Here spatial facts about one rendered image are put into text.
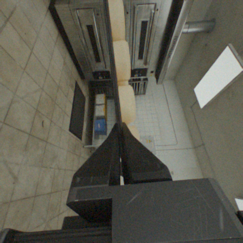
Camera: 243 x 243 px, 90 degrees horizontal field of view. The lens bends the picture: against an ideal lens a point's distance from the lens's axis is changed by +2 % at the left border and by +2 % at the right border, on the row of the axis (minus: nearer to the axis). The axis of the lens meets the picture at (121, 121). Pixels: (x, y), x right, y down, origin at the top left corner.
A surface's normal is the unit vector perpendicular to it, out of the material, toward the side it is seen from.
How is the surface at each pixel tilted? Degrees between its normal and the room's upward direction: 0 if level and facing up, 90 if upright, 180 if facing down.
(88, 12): 91
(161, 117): 90
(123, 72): 87
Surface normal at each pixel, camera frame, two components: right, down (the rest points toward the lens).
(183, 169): -0.04, -0.42
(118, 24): 0.07, 0.65
